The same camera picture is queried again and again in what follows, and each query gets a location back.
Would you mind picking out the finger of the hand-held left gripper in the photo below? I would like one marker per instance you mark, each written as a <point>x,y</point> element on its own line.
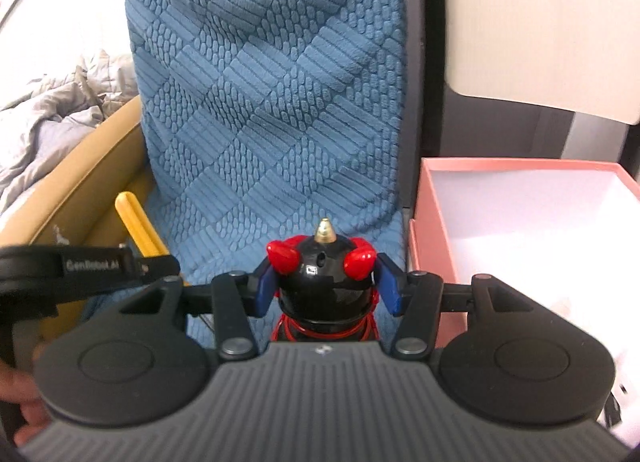
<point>160,267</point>

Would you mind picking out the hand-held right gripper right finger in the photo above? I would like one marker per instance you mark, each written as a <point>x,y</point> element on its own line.
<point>391,287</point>

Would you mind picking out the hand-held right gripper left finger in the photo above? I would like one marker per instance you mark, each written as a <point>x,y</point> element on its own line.
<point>262,289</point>

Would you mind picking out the red and black toy robot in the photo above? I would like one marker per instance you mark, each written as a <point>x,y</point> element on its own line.
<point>325,282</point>

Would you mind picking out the pink cardboard box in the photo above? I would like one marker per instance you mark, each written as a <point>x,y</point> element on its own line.
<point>525,222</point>

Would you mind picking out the person's left hand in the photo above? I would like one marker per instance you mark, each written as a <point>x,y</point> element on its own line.
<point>22,412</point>

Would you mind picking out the grey quilt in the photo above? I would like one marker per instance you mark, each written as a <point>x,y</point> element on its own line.
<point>40,131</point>

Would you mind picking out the blue textured blanket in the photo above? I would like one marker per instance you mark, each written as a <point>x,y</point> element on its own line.
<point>275,91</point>

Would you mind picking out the cream cabinet panel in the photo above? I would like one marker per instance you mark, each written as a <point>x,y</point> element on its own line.
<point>540,16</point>

